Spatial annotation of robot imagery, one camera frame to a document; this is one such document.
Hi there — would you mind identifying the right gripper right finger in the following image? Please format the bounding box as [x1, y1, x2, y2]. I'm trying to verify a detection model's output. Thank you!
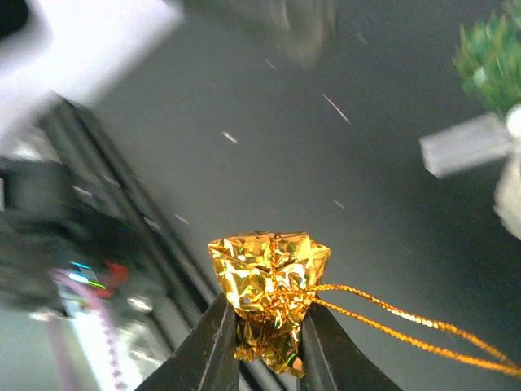
[299, 304, 401, 391]

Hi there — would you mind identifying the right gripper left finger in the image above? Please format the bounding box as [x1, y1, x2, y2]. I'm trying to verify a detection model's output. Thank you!
[137, 294, 239, 391]

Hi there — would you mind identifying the gold gift box ornament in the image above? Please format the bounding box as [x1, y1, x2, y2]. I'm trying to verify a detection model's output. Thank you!
[208, 231, 520, 378]

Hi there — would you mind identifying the string light with white balls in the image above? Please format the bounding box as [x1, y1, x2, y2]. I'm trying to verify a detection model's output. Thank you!
[419, 104, 520, 178]

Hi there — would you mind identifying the small green christmas tree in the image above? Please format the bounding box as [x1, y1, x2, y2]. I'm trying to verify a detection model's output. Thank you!
[452, 0, 521, 241]

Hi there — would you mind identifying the left circuit board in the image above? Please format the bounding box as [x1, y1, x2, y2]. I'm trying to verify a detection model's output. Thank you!
[68, 261, 129, 299]

